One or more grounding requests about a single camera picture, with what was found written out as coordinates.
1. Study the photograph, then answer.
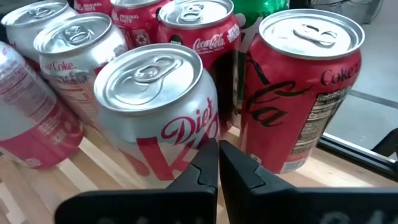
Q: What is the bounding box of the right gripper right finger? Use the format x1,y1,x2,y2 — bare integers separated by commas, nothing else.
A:
219,139,398,224

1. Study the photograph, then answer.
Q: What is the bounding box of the wooden slatted shelf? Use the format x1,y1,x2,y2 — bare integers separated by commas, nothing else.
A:
0,124,398,224

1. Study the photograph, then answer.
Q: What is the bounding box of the green Sprite can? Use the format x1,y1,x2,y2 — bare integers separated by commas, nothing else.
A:
231,0,290,103

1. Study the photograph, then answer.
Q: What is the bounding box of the silver Diet Coke can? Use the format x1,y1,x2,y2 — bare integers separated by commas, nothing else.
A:
0,40,85,170
1,0,78,68
33,12,129,131
93,42,221,189

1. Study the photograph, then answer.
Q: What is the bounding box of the black aluminium table frame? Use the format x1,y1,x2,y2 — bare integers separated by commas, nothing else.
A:
317,132,398,181

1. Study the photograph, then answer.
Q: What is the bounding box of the black table clamp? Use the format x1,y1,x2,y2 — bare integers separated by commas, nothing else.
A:
371,127,398,158

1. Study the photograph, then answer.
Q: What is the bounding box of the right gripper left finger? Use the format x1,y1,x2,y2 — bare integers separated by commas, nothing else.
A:
54,138,220,224

